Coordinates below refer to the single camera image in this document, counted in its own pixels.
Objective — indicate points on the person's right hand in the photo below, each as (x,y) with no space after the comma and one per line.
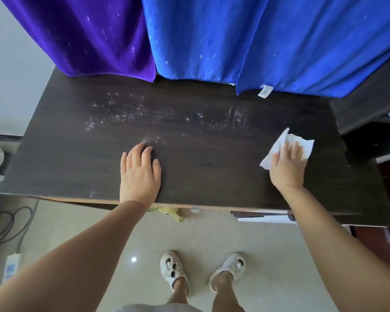
(287,173)

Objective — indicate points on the person's left hand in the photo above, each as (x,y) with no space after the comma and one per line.
(139,178)

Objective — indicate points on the person's left thumb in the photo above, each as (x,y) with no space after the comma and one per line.
(157,170)

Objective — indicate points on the person's right thumb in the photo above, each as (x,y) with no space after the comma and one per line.
(275,161)

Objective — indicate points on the person's left middle finger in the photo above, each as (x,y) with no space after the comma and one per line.
(139,154)

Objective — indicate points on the person's left little finger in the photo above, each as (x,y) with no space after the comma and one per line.
(123,163)

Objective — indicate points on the white paper tissue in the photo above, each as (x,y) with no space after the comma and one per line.
(307,146)

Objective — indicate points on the person's left forearm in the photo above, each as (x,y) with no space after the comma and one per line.
(81,256)

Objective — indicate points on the person's right forearm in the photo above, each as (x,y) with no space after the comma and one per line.
(338,253)

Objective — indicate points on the yellow cloth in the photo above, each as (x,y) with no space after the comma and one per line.
(170,212)

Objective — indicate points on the white drawer panel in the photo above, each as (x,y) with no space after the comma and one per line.
(266,219)

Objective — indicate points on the white left slipper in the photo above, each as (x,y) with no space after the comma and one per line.
(172,269)

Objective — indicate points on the white slipper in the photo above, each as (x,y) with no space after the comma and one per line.
(229,268)
(172,269)

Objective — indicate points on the dark wooden cabinet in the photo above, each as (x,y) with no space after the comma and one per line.
(370,103)

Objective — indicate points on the white right slipper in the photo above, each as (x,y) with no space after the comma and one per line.
(229,268)

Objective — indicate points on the red brown wooden furniture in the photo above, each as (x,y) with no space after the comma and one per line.
(386,207)

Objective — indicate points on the blue towel with white tag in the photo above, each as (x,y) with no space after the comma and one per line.
(315,45)

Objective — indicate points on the person's left leg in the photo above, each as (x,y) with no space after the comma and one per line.
(179,294)

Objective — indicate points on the person's leg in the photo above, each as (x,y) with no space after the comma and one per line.
(179,294)
(226,294)

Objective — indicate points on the purple velvet cloth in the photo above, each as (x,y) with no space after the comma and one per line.
(94,35)

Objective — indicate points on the grey shorts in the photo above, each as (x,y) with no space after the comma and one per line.
(159,308)

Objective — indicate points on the person's right leg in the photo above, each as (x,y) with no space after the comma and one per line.
(226,294)

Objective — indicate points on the white power strip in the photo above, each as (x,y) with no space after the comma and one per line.
(12,268)

